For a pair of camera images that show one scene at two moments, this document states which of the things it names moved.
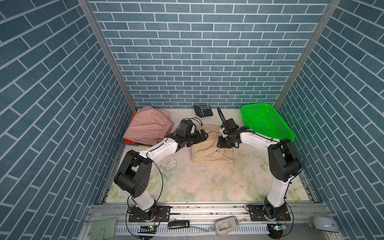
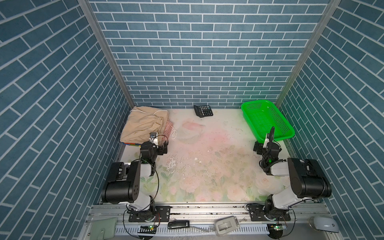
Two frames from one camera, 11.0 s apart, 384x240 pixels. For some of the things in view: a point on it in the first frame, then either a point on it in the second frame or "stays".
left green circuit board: [147, 229] stays
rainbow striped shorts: [130, 142] stays
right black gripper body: [226, 142] to [261, 151]
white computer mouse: [326, 224] stays
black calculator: [203, 111] stays
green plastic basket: [264, 119] stays
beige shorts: [205, 149] to [141, 121]
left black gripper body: [194, 138] to [158, 151]
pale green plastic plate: [103, 229] stays
